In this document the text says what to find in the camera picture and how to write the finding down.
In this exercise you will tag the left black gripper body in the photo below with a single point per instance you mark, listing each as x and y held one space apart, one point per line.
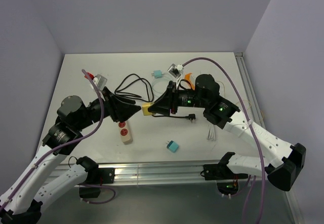
94 112

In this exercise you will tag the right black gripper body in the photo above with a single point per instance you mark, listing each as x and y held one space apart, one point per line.
188 98

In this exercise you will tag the yellow olive charger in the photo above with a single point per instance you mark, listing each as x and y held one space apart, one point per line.
145 107

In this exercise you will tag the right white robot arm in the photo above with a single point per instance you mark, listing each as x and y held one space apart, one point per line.
279 161

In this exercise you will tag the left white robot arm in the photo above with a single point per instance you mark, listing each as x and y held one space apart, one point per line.
28 197

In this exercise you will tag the orange power strip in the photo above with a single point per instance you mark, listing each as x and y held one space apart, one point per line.
191 78

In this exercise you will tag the beige red power strip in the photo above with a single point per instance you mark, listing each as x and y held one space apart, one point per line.
125 132

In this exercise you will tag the light teal charger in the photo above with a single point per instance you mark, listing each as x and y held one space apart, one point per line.
157 74

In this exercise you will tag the dark teal charger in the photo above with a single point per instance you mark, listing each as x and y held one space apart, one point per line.
172 146

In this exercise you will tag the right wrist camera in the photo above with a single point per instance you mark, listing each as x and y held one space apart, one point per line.
176 71

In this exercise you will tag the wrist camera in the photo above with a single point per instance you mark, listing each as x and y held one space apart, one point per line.
99 81
176 71

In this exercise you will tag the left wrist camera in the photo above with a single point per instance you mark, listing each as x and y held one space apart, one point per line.
99 81

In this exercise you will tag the aluminium right rail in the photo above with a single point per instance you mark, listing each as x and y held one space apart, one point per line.
251 101

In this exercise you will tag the aluminium rail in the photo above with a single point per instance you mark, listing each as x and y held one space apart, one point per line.
251 101
155 173

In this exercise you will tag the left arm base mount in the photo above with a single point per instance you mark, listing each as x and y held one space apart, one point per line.
91 187

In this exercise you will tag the aluminium front rail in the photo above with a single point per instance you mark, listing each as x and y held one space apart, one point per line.
155 173

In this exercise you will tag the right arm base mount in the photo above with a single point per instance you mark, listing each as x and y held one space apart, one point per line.
229 185

